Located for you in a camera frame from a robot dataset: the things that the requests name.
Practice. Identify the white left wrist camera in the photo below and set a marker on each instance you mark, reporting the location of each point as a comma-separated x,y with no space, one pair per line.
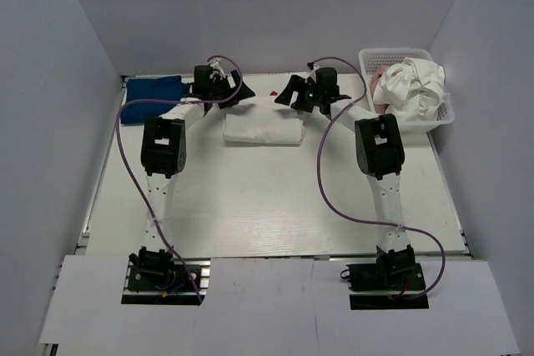
217,68

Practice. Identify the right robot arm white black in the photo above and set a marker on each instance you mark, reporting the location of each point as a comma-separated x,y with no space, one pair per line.
379,154

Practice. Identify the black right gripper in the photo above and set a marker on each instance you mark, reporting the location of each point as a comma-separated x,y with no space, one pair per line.
299,93

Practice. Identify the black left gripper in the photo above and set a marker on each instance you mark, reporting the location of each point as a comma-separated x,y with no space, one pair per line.
228,90

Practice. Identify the crumpled white t shirt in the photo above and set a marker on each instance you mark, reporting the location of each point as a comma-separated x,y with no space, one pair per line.
415,89

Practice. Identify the white Coca-Cola t shirt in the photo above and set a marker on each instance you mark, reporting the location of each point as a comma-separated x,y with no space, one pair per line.
262,121

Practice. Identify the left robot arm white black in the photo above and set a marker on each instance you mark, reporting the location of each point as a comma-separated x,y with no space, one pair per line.
163,151

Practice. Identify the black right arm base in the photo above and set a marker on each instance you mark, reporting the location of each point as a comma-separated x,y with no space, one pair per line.
370,292

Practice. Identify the pink printed t shirt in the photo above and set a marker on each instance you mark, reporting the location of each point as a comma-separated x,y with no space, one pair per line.
379,98

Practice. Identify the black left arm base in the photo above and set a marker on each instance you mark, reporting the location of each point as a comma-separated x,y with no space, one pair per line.
157,278

